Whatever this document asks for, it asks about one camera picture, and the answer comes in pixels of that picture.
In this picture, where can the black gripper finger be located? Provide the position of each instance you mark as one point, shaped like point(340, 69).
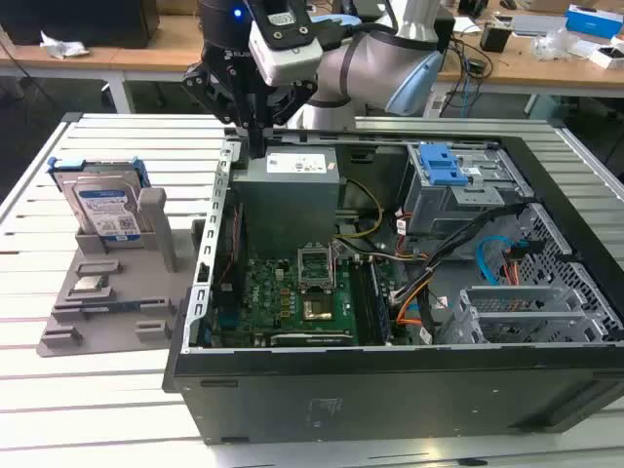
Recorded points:
point(207, 83)
point(297, 100)

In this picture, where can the hard disk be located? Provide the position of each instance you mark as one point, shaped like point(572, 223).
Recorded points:
point(105, 205)

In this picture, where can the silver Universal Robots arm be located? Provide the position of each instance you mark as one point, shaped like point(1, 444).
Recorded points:
point(365, 63)

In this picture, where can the wooden desk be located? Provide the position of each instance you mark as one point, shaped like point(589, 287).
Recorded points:
point(170, 58)

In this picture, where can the brown cardboard box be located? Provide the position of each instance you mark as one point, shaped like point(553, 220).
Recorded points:
point(180, 6)

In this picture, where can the gray power supply unit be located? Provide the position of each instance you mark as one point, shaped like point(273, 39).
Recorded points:
point(287, 205)

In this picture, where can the large black computer tower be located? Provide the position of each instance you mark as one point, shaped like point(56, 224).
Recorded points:
point(73, 24)

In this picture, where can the crumpled white paper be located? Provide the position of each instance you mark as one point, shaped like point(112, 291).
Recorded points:
point(63, 49)

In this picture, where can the blue plastic drive latch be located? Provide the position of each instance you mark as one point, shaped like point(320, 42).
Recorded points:
point(441, 163)

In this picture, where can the small black desktop computer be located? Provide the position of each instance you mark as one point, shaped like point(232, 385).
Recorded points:
point(447, 34)

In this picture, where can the locking lever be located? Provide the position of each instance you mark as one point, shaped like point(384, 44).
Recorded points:
point(333, 263)

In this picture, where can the metal optical drive cage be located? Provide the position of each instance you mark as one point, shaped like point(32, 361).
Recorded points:
point(439, 209)

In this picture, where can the green motherboard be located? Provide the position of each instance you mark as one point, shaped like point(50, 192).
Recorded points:
point(265, 292)

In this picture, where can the small black cube box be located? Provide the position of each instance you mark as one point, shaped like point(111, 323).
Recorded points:
point(495, 39)

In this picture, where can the black RAM slot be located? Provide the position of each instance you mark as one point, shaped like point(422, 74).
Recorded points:
point(360, 302)

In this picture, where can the CPU socket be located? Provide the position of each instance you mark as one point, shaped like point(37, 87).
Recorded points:
point(317, 311)

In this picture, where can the gray parts rack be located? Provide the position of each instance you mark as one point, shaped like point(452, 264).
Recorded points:
point(127, 283)

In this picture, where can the installed RAM stick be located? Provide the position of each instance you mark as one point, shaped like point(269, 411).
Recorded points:
point(378, 302)

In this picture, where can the silver CPU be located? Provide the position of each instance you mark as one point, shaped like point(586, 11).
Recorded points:
point(90, 284)

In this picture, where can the black graphics card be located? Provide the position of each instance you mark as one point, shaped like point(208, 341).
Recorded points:
point(312, 339)

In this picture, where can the blue RAM stick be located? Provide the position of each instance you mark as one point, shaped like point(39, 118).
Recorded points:
point(117, 307)

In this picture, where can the gray flat box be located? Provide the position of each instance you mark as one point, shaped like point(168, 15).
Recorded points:
point(536, 24)

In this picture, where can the blue cardboard box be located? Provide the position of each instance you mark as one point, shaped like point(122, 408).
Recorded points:
point(592, 22)

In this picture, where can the white open box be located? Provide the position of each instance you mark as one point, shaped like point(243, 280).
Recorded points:
point(604, 58)

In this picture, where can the black PC case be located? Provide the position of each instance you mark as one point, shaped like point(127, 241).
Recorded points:
point(390, 400)

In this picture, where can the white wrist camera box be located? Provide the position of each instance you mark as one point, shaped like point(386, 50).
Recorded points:
point(287, 53)

